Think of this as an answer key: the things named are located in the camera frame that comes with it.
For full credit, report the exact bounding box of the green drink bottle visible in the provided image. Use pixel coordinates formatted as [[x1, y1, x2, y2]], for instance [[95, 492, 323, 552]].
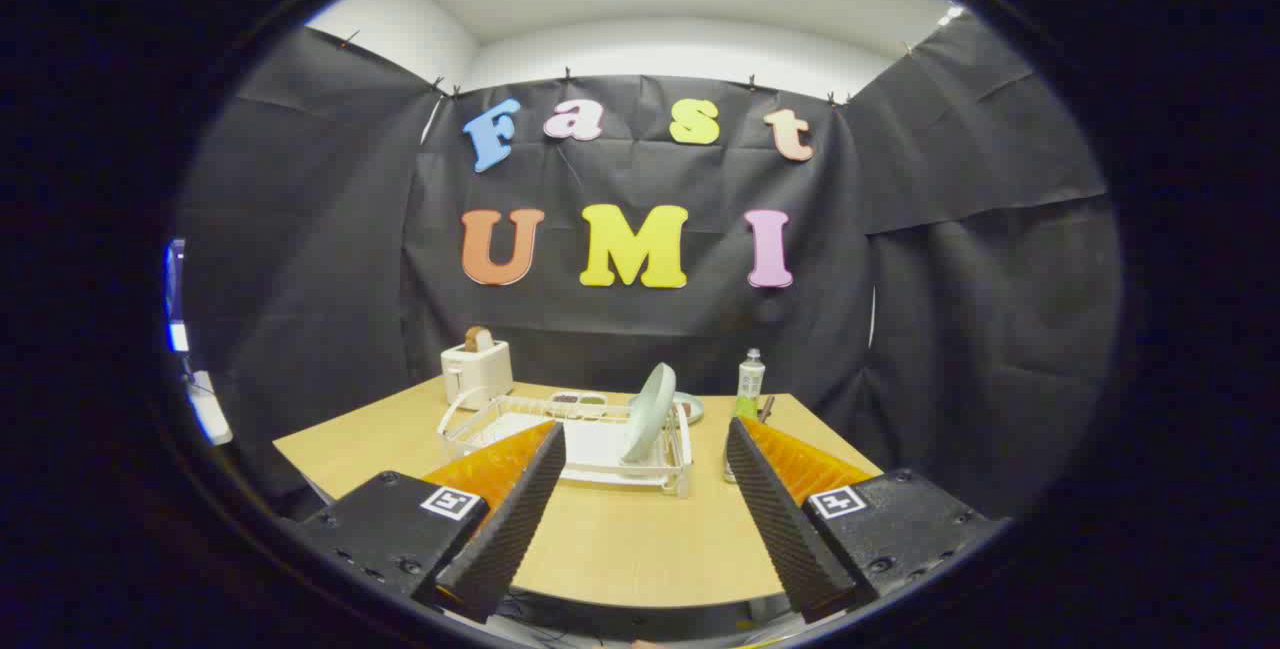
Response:
[[736, 348, 766, 420]]

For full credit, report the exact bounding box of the pale green plate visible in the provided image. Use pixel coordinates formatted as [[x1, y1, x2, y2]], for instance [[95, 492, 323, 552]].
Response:
[[622, 362, 678, 465]]

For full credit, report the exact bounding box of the blue lit screen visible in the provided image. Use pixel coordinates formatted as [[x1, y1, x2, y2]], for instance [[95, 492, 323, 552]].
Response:
[[165, 239, 189, 355]]

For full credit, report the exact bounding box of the white wire dish rack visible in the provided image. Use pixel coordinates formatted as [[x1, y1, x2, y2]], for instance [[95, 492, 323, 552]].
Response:
[[437, 386, 694, 500]]

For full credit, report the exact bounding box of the small pale green dish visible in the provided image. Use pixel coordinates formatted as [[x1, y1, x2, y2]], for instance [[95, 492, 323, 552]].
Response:
[[628, 391, 705, 427]]

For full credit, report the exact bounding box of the black backdrop cloth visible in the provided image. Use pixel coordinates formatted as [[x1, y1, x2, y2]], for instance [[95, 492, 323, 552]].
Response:
[[175, 14, 1121, 520]]

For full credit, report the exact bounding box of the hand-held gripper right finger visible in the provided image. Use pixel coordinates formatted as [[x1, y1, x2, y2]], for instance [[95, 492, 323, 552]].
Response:
[[725, 416, 1011, 625]]

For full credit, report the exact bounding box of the white box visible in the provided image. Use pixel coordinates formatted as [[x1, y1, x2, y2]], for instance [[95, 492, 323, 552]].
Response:
[[185, 369, 233, 447]]

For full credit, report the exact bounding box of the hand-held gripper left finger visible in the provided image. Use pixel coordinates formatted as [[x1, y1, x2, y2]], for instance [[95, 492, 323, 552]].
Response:
[[295, 419, 568, 625]]

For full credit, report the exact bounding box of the white toaster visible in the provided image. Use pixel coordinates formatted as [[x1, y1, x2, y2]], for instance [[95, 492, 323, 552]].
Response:
[[441, 339, 514, 408]]

